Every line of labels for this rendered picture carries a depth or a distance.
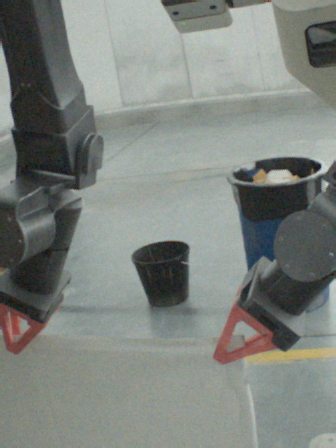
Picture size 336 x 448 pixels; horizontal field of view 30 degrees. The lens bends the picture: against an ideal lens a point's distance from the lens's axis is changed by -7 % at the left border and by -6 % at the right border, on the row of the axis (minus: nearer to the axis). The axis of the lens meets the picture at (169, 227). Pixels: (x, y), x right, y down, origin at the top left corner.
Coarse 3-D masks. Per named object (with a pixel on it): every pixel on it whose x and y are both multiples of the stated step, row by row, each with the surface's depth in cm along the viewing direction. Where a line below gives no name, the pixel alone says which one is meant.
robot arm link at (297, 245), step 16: (320, 208) 49; (288, 224) 51; (304, 224) 50; (320, 224) 49; (288, 240) 51; (304, 240) 50; (320, 240) 49; (288, 256) 51; (304, 256) 50; (320, 256) 49; (288, 272) 51; (304, 272) 50; (320, 272) 50
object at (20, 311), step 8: (0, 304) 68; (8, 304) 68; (16, 304) 68; (0, 312) 69; (8, 312) 71; (16, 312) 68; (24, 312) 68; (0, 320) 70; (8, 320) 71; (32, 320) 68; (48, 320) 69; (8, 328) 71; (32, 328) 69; (40, 328) 68; (8, 336) 71; (24, 336) 70; (32, 336) 70; (8, 344) 72; (16, 344) 72; (24, 344) 71; (16, 352) 72
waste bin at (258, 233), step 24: (240, 168) 307; (264, 168) 315; (288, 168) 313; (312, 168) 303; (240, 192) 284; (264, 192) 274; (288, 192) 272; (312, 192) 276; (240, 216) 295; (264, 216) 279; (264, 240) 285
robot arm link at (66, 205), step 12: (60, 192) 65; (72, 192) 67; (48, 204) 62; (60, 204) 64; (72, 204) 65; (60, 216) 64; (72, 216) 65; (60, 228) 65; (72, 228) 66; (60, 240) 66; (48, 252) 67
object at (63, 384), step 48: (0, 336) 73; (48, 336) 72; (96, 336) 70; (240, 336) 64; (0, 384) 75; (48, 384) 74; (96, 384) 71; (144, 384) 69; (192, 384) 67; (240, 384) 66; (0, 432) 78; (48, 432) 76; (96, 432) 74; (144, 432) 72; (192, 432) 70; (240, 432) 68
